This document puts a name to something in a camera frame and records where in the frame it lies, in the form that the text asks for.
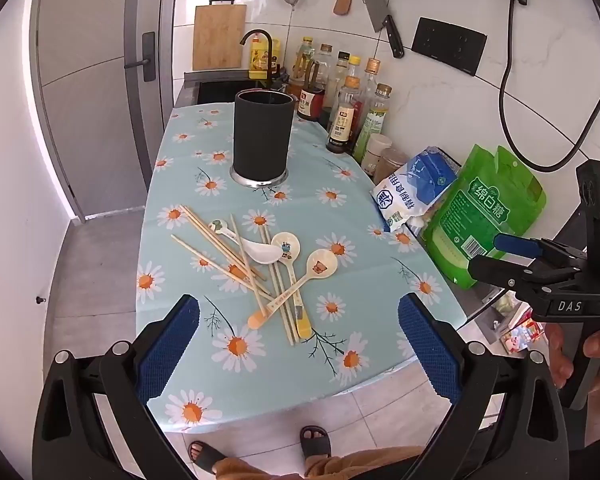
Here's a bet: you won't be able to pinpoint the colourful snack packets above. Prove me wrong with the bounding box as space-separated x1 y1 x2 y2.
490 292 548 356

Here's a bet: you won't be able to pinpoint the brown spice jar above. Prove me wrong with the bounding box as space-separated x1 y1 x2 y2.
375 148 411 186

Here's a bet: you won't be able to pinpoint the steel cleaver black handle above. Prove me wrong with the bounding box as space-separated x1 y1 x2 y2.
361 0 405 59

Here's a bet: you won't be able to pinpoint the white lid jar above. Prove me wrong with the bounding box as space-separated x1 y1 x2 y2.
362 133 393 178

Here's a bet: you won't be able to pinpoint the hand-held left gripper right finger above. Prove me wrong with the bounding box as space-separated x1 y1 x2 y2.
399 292 571 480

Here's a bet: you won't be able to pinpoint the grey door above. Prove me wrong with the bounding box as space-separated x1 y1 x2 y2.
30 0 181 223

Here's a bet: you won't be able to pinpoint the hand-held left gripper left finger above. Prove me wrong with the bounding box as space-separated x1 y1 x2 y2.
32 294 201 480

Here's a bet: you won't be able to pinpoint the black door lock handle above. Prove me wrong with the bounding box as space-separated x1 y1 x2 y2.
124 31 157 82

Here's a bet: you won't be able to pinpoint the row of condiment bottles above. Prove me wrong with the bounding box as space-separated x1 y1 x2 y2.
292 36 395 161

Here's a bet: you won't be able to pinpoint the black curved faucet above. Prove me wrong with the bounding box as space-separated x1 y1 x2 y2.
240 29 281 81

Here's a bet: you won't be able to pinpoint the white ceramic soup spoon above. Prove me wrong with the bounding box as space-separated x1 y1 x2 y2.
208 219 282 266

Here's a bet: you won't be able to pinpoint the person's brown trousers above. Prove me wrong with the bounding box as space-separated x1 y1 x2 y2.
214 447 426 480

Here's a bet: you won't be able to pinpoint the black slipper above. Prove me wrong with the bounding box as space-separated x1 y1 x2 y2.
187 440 231 476
300 425 333 461

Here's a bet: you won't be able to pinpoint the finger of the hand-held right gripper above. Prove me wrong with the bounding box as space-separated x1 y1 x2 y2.
495 233 588 263
467 256 588 301

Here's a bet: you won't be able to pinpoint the black wall socket panel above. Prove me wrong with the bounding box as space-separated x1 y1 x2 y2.
411 16 488 77

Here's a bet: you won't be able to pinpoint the bunch of wooden chopsticks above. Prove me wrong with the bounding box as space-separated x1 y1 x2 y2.
171 204 301 347

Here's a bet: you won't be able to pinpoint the cream spoon blue cartoon print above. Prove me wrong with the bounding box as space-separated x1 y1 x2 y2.
271 231 313 339

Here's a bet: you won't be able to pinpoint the black cylindrical utensil holder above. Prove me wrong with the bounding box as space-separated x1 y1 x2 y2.
230 88 297 190

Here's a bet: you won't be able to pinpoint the daisy print tablecloth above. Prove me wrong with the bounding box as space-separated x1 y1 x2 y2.
136 102 468 433

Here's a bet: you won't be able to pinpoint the yellow oil jug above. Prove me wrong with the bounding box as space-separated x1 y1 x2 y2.
249 37 282 80

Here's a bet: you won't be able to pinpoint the white blue salt bag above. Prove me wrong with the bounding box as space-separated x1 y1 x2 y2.
371 146 462 233

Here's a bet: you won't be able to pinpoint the dark kitchen sink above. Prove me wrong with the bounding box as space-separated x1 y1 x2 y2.
184 69 276 107

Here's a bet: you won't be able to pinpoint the wooden cutting board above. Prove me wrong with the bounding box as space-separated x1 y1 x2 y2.
192 0 248 72

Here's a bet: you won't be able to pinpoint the cream spoon orange cartoon print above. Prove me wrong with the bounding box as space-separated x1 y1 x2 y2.
247 249 338 331

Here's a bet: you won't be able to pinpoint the person's right hand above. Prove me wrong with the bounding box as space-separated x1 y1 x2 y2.
546 322 600 391

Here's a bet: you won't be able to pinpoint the green sugar bag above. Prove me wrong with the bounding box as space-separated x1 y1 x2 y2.
420 144 548 291

